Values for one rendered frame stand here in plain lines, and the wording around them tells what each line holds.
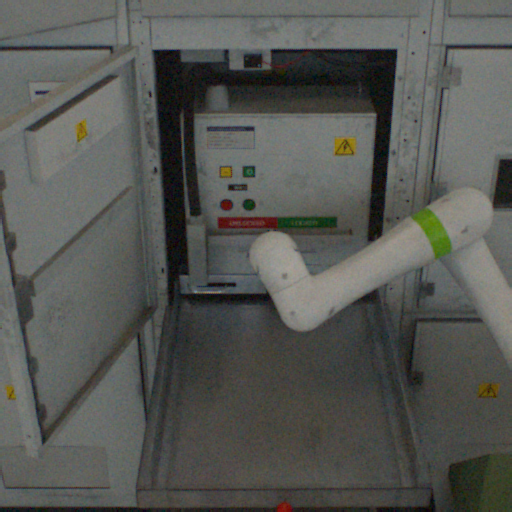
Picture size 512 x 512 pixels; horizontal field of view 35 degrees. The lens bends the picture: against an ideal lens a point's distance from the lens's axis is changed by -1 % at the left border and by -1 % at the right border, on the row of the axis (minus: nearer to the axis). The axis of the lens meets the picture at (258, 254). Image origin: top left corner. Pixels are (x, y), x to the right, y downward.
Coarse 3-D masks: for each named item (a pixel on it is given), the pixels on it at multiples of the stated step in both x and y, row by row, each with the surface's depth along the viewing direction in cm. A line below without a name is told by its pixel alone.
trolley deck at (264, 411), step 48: (192, 336) 216; (240, 336) 216; (288, 336) 216; (336, 336) 216; (192, 384) 199; (240, 384) 199; (288, 384) 199; (336, 384) 199; (144, 432) 185; (192, 432) 185; (240, 432) 185; (288, 432) 185; (336, 432) 185; (384, 432) 185; (144, 480) 173; (192, 480) 173; (240, 480) 172; (288, 480) 172; (336, 480) 172; (384, 480) 172
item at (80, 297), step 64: (0, 128) 147; (64, 128) 166; (128, 128) 200; (0, 192) 150; (64, 192) 176; (128, 192) 202; (0, 256) 152; (64, 256) 177; (128, 256) 212; (0, 320) 161; (64, 320) 185; (128, 320) 218; (64, 384) 190
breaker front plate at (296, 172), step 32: (256, 128) 206; (288, 128) 206; (320, 128) 206; (352, 128) 206; (224, 160) 211; (256, 160) 211; (288, 160) 211; (320, 160) 211; (352, 160) 211; (224, 192) 216; (256, 192) 216; (288, 192) 216; (320, 192) 216; (352, 192) 216; (352, 224) 221; (224, 256) 226; (320, 256) 226
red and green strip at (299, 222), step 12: (300, 216) 219; (312, 216) 219; (324, 216) 219; (336, 216) 219; (228, 228) 221; (240, 228) 221; (252, 228) 221; (264, 228) 221; (276, 228) 221; (288, 228) 221; (300, 228) 221; (312, 228) 221
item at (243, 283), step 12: (180, 276) 227; (216, 276) 227; (228, 276) 227; (240, 276) 227; (252, 276) 227; (180, 288) 229; (204, 288) 229; (216, 288) 229; (228, 288) 229; (240, 288) 229; (252, 288) 229; (264, 288) 229
